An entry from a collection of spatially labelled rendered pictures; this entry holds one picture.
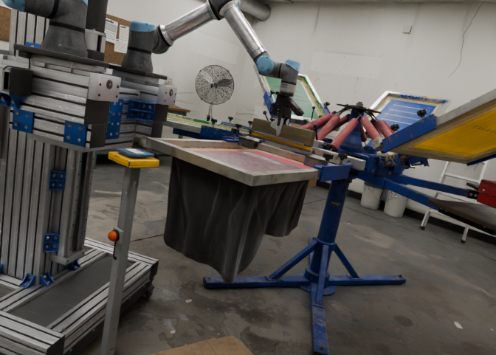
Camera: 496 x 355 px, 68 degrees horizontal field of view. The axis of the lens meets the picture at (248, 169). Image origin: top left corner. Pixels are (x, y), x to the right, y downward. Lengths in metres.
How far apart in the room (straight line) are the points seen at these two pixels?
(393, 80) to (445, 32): 0.88
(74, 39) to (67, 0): 0.12
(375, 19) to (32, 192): 5.48
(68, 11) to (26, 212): 0.90
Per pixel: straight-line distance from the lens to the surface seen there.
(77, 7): 1.51
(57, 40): 1.49
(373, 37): 6.30
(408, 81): 5.98
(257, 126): 1.90
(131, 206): 1.43
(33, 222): 1.90
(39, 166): 1.82
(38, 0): 1.46
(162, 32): 2.01
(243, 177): 1.24
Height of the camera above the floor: 1.24
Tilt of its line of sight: 11 degrees down
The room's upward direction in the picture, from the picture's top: 11 degrees clockwise
